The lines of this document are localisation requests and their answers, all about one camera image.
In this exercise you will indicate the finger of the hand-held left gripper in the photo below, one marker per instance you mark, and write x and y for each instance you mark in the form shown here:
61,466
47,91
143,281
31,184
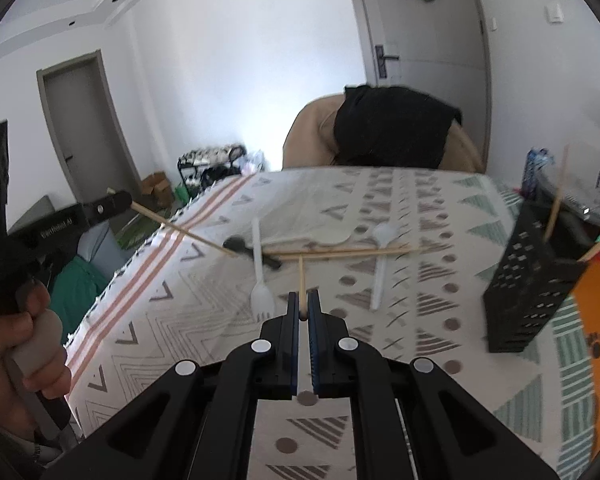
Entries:
107,206

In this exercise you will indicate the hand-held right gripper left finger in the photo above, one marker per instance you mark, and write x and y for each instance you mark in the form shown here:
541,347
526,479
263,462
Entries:
294,345

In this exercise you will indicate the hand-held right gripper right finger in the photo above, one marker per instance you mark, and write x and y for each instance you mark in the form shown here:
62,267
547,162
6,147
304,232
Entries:
315,345

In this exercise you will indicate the white plastic fork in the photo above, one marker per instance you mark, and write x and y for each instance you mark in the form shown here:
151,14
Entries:
257,270

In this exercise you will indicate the white plastic spoon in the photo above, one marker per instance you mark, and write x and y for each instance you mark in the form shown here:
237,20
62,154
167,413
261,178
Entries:
381,265

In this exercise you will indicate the black spoon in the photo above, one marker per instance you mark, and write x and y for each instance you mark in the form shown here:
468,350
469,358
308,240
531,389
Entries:
237,245

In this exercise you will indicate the black perforated utensil holder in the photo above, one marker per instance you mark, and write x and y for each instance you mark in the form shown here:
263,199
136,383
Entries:
530,280

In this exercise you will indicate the person's left forearm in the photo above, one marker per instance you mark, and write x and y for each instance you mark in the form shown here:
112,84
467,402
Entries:
5,452

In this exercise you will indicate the person's left hand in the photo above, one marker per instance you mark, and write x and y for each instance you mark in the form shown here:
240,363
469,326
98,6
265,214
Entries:
0,360

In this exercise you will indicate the grey sofa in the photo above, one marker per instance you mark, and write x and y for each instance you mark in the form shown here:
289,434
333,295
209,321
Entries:
35,212

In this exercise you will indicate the cardboard box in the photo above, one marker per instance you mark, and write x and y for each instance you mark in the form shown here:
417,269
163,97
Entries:
156,187

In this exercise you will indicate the grey framed door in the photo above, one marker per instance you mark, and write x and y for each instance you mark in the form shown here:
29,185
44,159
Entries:
85,125

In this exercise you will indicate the beige rice paddle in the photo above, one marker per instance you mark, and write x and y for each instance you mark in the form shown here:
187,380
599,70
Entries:
320,236

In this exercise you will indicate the black shoe rack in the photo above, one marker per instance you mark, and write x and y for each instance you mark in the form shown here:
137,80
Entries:
210,165

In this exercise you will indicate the patterned tablecloth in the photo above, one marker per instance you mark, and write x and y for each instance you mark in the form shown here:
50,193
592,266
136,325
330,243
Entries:
180,320

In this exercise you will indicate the white plastic bag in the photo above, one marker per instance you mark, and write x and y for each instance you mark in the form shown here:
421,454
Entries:
252,164

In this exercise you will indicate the black cloth on chair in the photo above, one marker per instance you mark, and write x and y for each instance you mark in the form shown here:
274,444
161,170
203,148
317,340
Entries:
390,125

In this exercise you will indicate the blue printed packet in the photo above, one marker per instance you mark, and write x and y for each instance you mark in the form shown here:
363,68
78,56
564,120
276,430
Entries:
536,172

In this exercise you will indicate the lidded plastic container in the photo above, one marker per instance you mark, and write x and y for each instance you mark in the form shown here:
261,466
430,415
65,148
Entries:
580,195

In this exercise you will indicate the small white wall switch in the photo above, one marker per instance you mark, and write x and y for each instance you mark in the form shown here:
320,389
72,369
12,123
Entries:
493,24

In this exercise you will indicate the white light switch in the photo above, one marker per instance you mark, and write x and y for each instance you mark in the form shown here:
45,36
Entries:
555,12

